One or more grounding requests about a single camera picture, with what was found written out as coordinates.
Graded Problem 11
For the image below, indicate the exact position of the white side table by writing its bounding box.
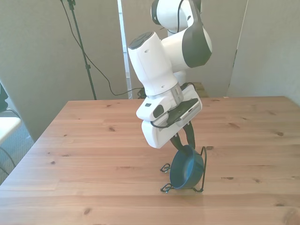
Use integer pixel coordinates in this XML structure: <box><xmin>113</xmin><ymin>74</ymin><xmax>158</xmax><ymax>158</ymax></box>
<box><xmin>0</xmin><ymin>116</ymin><xmax>22</xmax><ymax>144</ymax></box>

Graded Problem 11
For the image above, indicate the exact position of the white perforated upright rail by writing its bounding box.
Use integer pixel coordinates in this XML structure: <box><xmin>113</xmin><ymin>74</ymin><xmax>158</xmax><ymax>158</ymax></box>
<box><xmin>117</xmin><ymin>0</ymin><xmax>133</xmax><ymax>100</ymax></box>

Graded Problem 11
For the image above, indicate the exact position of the black wire dish rack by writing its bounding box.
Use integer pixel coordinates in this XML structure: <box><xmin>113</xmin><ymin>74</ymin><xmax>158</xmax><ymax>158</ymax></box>
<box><xmin>160</xmin><ymin>146</ymin><xmax>208</xmax><ymax>194</ymax></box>

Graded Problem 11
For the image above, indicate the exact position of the dark blue bowl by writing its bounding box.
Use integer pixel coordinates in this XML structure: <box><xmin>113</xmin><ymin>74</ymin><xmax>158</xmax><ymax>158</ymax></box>
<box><xmin>169</xmin><ymin>144</ymin><xmax>205</xmax><ymax>190</ymax></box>

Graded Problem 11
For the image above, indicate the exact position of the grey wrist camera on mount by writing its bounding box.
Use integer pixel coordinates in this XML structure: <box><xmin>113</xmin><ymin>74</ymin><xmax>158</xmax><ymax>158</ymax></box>
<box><xmin>166</xmin><ymin>98</ymin><xmax>203</xmax><ymax>128</ymax></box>

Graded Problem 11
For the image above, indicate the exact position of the black object beside side table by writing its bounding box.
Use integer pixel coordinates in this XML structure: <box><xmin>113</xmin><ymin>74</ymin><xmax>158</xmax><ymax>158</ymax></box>
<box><xmin>0</xmin><ymin>81</ymin><xmax>9</xmax><ymax>113</ymax></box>

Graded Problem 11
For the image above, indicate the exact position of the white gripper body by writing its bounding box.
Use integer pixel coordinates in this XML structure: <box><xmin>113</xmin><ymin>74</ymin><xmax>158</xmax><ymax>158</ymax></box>
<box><xmin>141</xmin><ymin>84</ymin><xmax>203</xmax><ymax>149</ymax></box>

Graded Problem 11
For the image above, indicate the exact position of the black tripod stand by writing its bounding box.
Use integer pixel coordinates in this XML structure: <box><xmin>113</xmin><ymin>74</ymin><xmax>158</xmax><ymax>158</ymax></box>
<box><xmin>60</xmin><ymin>0</ymin><xmax>98</xmax><ymax>101</ymax></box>

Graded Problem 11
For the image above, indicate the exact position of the long black hanging cable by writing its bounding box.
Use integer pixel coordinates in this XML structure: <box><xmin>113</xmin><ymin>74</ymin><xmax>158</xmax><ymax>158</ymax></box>
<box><xmin>60</xmin><ymin>0</ymin><xmax>144</xmax><ymax>97</ymax></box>

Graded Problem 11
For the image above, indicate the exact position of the black floor cable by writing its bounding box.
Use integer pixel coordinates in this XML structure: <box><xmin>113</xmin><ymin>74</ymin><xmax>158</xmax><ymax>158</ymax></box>
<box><xmin>0</xmin><ymin>146</ymin><xmax>16</xmax><ymax>176</ymax></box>

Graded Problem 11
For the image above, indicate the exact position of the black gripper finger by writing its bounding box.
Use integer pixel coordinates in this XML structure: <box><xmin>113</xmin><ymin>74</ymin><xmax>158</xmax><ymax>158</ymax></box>
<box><xmin>183</xmin><ymin>121</ymin><xmax>197</xmax><ymax>149</ymax></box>
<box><xmin>170</xmin><ymin>133</ymin><xmax>188</xmax><ymax>156</ymax></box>

